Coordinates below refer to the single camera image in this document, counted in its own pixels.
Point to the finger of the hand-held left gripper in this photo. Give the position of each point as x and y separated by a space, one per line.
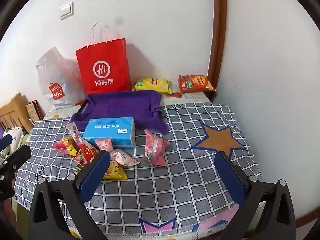
5 142
17 158

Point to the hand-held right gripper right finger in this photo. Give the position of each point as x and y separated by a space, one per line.
228 177

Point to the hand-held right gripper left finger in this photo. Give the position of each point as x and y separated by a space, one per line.
96 170

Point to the green snack packet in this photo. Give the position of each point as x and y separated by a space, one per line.
79 169

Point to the red snack packet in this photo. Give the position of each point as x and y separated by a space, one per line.
87 153

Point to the yellow snack packet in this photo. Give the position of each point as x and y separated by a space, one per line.
115 172

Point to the pink peach snack packet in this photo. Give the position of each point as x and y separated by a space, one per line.
103 143

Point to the pale pink pastry packet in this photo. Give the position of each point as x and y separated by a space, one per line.
123 157

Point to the pink and yellow packet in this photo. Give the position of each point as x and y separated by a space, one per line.
63 146

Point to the long berry candy packet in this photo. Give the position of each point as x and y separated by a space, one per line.
74 131

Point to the pink triangular snack packet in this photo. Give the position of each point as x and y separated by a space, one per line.
155 147

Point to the white spotted cloth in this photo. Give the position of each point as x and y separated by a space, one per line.
15 136

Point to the blue tissue pack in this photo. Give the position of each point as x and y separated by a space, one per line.
107 130

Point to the patterned cardboard box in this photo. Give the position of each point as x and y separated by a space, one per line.
35 110

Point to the grey checked star blanket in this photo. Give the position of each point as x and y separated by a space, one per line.
175 180

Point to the purple cloth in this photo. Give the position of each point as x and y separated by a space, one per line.
120 106

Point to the white plastic shopping bag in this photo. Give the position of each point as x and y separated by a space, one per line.
57 80

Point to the fruit printed table cover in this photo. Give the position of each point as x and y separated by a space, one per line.
190 97

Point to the orange chips bag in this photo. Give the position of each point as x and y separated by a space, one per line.
196 83

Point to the yellow chips bag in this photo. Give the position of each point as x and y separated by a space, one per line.
152 85

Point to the red paper shopping bag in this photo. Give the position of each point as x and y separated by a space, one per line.
105 65

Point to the light wooden furniture frame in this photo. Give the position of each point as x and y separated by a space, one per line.
15 110

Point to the white wall light switch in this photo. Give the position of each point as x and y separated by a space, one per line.
67 10

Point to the brown wooden door frame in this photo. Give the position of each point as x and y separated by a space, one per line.
217 30

